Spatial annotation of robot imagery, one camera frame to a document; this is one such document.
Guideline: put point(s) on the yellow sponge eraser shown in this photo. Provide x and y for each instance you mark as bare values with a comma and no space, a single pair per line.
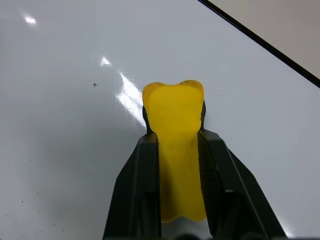
178,140

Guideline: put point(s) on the white whiteboard with black frame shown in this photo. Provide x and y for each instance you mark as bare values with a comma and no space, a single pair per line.
62,112

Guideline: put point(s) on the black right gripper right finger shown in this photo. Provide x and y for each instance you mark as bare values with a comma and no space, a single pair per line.
232,190

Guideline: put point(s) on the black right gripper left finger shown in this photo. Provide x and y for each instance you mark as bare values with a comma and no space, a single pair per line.
136,190

